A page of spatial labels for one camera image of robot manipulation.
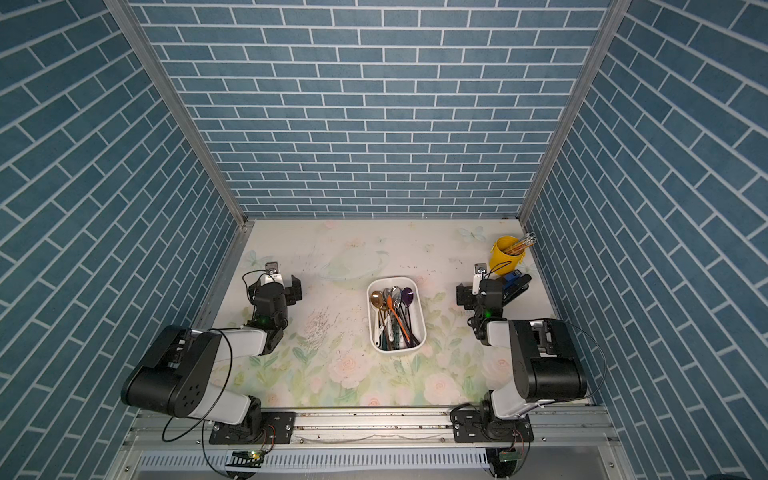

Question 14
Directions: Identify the white plastic storage box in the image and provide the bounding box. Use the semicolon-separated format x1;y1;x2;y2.
366;277;428;356

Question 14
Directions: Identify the purple spoon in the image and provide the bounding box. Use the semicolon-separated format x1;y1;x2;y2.
401;287;414;326

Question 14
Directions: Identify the orange handled spoon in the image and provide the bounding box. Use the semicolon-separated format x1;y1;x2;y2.
386;295;415;348

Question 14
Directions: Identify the bronze brown spoon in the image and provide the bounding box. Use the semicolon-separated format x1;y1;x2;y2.
370;291;388;312

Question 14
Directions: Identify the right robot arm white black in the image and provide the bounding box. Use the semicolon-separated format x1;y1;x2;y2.
456;279;588;422

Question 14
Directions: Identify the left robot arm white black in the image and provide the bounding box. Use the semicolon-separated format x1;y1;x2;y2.
121;269;303;425

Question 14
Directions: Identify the yellow pen cup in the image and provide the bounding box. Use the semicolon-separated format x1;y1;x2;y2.
489;236;525;276

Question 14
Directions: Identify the blue black stapler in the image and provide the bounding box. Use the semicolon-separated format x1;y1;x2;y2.
503;270;532;304

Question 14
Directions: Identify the floral table mat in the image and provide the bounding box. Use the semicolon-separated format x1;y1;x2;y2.
212;219;522;409

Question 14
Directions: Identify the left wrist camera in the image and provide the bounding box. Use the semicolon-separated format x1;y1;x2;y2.
257;261;284;285

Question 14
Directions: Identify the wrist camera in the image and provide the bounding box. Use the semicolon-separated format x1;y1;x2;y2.
471;263;488;296
257;261;284;285

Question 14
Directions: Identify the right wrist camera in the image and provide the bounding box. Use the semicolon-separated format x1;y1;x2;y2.
471;263;488;296

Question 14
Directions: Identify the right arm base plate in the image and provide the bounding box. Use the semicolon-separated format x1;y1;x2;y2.
449;409;534;444

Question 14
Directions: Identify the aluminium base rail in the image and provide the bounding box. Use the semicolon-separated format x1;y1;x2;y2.
122;405;619;449

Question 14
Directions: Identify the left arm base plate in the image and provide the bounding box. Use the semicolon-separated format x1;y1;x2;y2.
209;411;296;446

